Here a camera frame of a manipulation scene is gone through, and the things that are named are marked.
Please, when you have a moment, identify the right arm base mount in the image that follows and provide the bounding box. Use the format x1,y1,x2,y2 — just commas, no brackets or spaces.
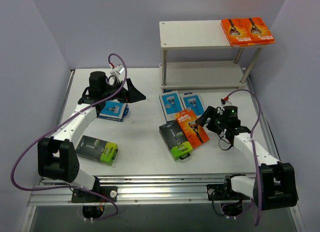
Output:
206,184,251,220

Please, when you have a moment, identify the black green razor box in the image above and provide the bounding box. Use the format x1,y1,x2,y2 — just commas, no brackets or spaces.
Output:
159,120,193,161
75,135,119,165

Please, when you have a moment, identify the aluminium rail frame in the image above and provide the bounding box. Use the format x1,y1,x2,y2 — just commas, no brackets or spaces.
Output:
26,173,300,210

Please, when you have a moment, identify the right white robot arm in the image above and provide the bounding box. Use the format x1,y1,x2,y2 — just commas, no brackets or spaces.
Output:
196,105,299,211

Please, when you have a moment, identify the orange razor box front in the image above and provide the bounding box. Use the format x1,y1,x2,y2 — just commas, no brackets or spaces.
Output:
220,18,254,47

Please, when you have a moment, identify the blue razor box middle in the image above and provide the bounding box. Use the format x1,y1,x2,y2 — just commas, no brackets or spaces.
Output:
159,90,185,122

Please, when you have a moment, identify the orange razor box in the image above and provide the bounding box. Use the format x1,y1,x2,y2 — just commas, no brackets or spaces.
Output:
175,108,210,149
220,18,254,47
241,17,276,45

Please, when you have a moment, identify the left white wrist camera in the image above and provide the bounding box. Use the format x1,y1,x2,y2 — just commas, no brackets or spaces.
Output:
110,64,125,80

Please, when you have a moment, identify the white two-tier shelf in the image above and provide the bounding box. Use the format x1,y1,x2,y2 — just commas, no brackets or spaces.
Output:
159,20,264,91

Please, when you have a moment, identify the black green razor box left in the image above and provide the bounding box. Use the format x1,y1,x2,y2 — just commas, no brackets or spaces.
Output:
75,135,119,165

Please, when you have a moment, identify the blue razor box right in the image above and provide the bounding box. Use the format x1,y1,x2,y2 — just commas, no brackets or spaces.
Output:
180,92,206,118

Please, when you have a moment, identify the blue razor box left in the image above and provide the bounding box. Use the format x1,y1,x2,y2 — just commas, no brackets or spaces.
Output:
98,101,129,122

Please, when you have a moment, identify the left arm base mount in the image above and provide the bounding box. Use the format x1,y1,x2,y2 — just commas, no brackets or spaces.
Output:
71,186,119,221

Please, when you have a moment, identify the black green razor box centre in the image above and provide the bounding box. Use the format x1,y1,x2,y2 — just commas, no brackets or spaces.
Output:
159,120,193,161

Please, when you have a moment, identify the blue razor box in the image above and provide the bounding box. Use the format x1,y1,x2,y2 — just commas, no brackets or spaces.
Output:
180,92,206,118
159,90,185,122
98,101,129,122

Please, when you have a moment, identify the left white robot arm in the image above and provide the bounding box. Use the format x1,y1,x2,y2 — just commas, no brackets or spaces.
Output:
37,71,146,202

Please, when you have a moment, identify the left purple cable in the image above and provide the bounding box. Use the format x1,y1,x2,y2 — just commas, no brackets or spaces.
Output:
10,52,128,220

